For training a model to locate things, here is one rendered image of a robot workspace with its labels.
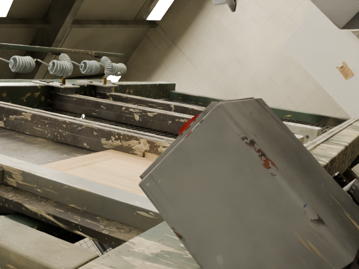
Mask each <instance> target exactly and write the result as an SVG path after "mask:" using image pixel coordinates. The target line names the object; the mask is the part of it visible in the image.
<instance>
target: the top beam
mask: <svg viewBox="0 0 359 269"><path fill-rule="evenodd" d="M112 83H115V85H118V86H119V87H115V93H121V94H127V95H131V96H138V97H143V98H150V99H169V98H168V97H169V92H170V90H175V88H176V83H170V82H107V84H112ZM66 84H71V85H72V84H76V85H77V86H80V87H79V88H75V94H78V95H82V96H87V97H93V98H95V96H96V87H97V86H96V85H91V84H85V83H79V82H66ZM53 92H54V86H50V85H44V84H38V83H32V82H23V83H0V101H1V102H6V103H10V104H15V105H19V106H24V107H29V108H48V107H52V101H53Z"/></svg>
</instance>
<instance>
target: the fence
mask: <svg viewBox="0 0 359 269"><path fill-rule="evenodd" d="M0 169H3V183H4V184H7V185H10V186H13V187H16V188H19V189H22V190H24V191H28V192H31V193H34V194H37V195H39V196H42V197H45V198H48V199H51V200H54V201H57V202H60V203H63V204H66V205H69V206H71V207H75V208H78V209H81V210H84V211H87V212H90V213H93V214H95V215H99V216H101V217H104V218H107V219H110V220H113V221H116V222H119V223H122V224H125V225H128V226H131V227H134V228H137V229H139V230H142V231H147V230H149V229H151V228H153V227H155V226H157V225H158V224H160V223H162V222H163V221H165V220H164V219H163V217H162V216H161V215H160V214H159V212H158V211H157V209H156V208H155V207H154V205H153V204H152V203H151V201H150V200H149V199H148V197H144V196H141V195H137V194H134V193H131V192H127V191H123V190H121V189H117V188H114V187H111V186H107V185H103V184H100V183H97V182H94V181H90V180H87V179H83V178H80V177H76V176H73V175H69V174H67V173H63V172H60V171H56V170H53V169H49V168H46V167H42V166H40V165H36V164H32V163H29V162H26V161H22V160H19V159H15V158H12V157H9V156H6V155H2V154H0Z"/></svg>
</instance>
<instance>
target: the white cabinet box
mask: <svg viewBox="0 0 359 269"><path fill-rule="evenodd" d="M282 45H283V46H284V47H285V48H286V49H287V50H288V52H289V53H290V54H291V55H292V56H294V57H295V59H296V60H297V61H298V62H299V63H300V64H301V65H302V66H303V67H304V69H305V70H306V71H307V72H308V73H309V74H310V75H311V76H312V77H313V78H314V79H315V80H316V81H317V82H318V83H319V84H320V85H321V86H322V87H323V89H324V90H325V91H326V92H327V93H328V94H329V95H330V96H331V97H332V98H333V99H334V100H335V101H336V102H337V103H338V104H339V105H340V106H341V108H342V109H343V110H344V111H345V112H346V113H347V114H348V115H349V116H350V117H351V118H359V29H338V28H337V27H336V26H335V25H334V24H333V23H332V22H331V21H330V20H329V19H328V18H327V17H326V16H325V15H324V14H323V13H322V12H321V11H320V10H319V9H318V8H317V7H315V9H314V10H313V11H312V12H311V13H310V14H309V15H308V16H307V17H306V18H305V19H304V21H303V22H302V23H301V24H300V25H299V26H298V27H297V28H296V29H295V30H294V32H293V33H292V34H291V35H290V36H289V37H288V38H287V39H286V40H285V41H284V42H283V43H282Z"/></svg>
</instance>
